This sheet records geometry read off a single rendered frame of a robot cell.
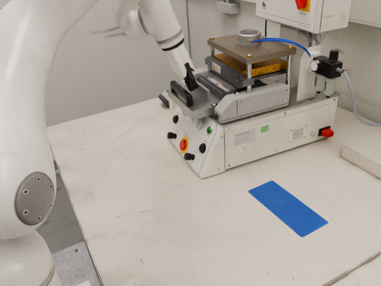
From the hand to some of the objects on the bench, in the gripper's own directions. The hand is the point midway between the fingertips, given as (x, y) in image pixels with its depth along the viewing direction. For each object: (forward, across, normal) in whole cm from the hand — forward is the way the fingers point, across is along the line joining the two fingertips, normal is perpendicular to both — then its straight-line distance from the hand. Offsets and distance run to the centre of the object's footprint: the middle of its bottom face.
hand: (191, 84), depth 116 cm
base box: (+32, -2, -11) cm, 34 cm away
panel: (+22, 0, +15) cm, 26 cm away
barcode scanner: (+29, +44, -2) cm, 53 cm away
